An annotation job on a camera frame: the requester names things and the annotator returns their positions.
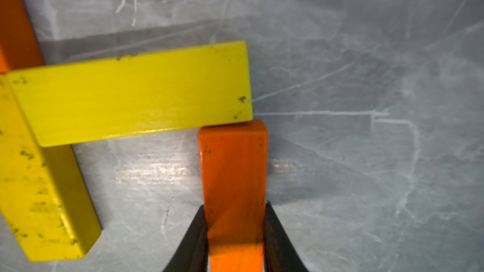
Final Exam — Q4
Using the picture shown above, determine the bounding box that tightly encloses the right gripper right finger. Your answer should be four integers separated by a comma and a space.
263, 201, 308, 272

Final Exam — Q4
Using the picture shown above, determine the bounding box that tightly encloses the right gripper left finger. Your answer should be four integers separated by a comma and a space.
163, 205, 209, 272

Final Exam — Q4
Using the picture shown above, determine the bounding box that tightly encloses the yellow block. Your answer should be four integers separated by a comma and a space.
1, 74, 102, 262
7, 41, 253, 147

